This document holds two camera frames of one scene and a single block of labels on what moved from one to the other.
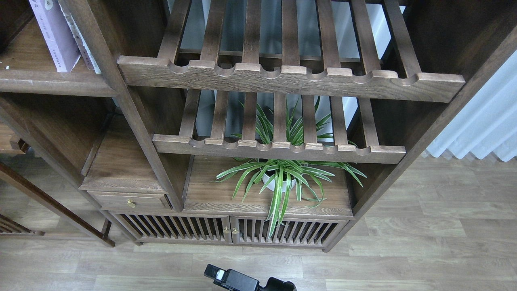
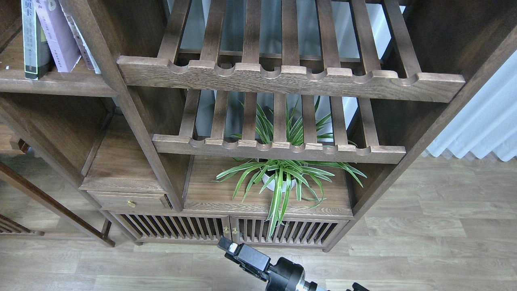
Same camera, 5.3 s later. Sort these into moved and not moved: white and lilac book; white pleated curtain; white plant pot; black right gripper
Moved: black right gripper
Not moved: white pleated curtain; white and lilac book; white plant pot
